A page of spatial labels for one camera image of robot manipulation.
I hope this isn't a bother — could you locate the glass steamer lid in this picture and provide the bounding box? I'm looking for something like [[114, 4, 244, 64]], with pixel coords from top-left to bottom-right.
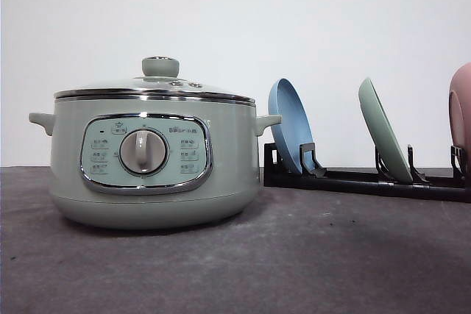
[[54, 55, 256, 105]]

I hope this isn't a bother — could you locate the green plate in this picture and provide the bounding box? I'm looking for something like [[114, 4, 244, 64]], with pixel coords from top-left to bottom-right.
[[358, 77, 413, 184]]

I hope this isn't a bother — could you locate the blue plate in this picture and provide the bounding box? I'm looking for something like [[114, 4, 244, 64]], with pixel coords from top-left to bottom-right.
[[268, 78, 315, 174]]

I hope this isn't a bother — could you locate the green electric steamer pot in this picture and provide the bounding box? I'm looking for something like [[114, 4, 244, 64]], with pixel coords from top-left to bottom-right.
[[29, 57, 283, 229]]

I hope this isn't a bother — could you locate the pink plate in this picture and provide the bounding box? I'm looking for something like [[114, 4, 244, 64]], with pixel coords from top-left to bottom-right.
[[448, 63, 471, 165]]

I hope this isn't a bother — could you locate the grey table mat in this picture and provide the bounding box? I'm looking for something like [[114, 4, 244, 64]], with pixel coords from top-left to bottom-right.
[[0, 166, 471, 314]]

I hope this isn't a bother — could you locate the black dish rack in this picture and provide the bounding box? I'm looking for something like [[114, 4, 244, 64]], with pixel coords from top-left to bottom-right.
[[263, 143, 471, 202]]

